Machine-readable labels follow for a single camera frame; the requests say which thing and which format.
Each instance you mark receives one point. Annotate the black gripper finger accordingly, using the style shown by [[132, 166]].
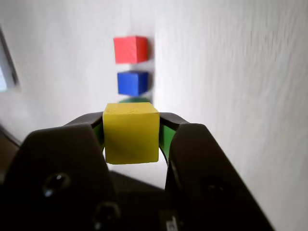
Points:
[[204, 168], [60, 168]]

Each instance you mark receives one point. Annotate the red wooden cube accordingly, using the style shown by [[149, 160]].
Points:
[[128, 49]]

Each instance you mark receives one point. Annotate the yellow wooden cube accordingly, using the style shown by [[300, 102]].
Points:
[[131, 134]]

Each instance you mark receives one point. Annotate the blue wooden cube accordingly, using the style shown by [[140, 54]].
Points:
[[131, 83]]

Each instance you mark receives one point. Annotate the green wooden cube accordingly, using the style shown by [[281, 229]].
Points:
[[133, 100]]

